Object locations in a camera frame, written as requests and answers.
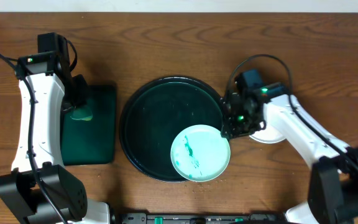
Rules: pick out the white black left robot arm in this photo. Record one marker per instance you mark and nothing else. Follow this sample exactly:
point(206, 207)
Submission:
point(39, 189)

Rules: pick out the white plate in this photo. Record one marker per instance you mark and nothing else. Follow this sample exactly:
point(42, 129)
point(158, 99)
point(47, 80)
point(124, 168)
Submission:
point(269, 135)

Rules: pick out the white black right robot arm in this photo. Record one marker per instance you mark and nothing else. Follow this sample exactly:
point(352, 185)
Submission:
point(271, 114)

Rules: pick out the rectangular black tray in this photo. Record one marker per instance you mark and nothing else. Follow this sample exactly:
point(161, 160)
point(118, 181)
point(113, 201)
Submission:
point(91, 142)

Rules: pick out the round black tray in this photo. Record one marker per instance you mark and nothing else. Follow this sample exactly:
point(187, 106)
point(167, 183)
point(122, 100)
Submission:
point(156, 113)

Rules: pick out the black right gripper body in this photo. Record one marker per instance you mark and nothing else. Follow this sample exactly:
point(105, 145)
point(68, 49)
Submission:
point(243, 124)

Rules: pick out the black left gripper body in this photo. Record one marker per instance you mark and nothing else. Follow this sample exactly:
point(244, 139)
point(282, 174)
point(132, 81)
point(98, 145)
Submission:
point(78, 101)

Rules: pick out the green stained plate front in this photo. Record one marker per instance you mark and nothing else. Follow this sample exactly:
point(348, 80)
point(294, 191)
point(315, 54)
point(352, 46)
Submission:
point(199, 153)

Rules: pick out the green sponge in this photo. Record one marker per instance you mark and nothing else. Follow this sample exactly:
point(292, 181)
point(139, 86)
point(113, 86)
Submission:
point(82, 113)

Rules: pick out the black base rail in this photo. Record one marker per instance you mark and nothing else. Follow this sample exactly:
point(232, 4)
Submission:
point(143, 218)

